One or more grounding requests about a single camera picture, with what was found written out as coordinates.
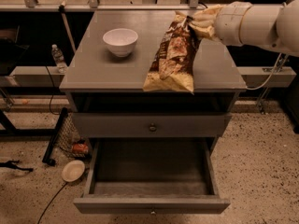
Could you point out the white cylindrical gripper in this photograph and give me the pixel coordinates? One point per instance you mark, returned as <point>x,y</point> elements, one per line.
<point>230,22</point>

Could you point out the brown chip bag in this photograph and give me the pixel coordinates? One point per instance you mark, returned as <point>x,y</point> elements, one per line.
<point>172,67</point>

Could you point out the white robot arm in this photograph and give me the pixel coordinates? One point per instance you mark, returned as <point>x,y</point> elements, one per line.
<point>270,27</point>

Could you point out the brass top drawer knob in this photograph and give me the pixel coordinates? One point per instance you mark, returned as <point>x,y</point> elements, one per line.
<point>152,127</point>

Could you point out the grey wooden drawer cabinet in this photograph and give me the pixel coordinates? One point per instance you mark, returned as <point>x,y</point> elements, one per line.
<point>99,82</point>

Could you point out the white ceramic bowl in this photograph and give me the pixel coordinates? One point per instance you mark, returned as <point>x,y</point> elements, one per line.
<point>121,41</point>

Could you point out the clear plastic water bottle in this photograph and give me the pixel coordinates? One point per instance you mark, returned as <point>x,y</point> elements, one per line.
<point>58,58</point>

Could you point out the orange can on floor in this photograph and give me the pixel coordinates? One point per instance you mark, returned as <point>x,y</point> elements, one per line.
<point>80,149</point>

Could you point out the black mesh basket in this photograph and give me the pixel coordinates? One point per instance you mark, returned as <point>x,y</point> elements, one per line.
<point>68,136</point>

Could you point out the beige plate on floor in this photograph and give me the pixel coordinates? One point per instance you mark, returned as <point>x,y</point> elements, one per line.
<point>73,171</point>

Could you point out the black clamp on floor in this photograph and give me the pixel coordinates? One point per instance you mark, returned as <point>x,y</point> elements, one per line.
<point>14,165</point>

